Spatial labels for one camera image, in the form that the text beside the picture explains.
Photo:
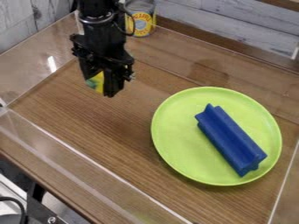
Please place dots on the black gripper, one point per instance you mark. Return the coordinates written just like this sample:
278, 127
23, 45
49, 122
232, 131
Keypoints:
102, 53

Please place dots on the yellow toy banana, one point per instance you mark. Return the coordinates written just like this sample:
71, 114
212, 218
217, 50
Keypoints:
97, 82

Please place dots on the blue plastic block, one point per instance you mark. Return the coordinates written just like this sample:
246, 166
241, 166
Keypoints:
230, 139

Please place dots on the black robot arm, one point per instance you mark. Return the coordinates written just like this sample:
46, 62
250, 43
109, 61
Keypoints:
102, 16

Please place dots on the green plate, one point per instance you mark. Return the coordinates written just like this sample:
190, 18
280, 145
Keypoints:
186, 149

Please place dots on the yellow labelled tin can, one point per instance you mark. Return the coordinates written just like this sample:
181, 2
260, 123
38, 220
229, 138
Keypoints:
141, 17

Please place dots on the black metal table bracket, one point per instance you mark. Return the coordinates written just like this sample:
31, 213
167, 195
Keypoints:
39, 214

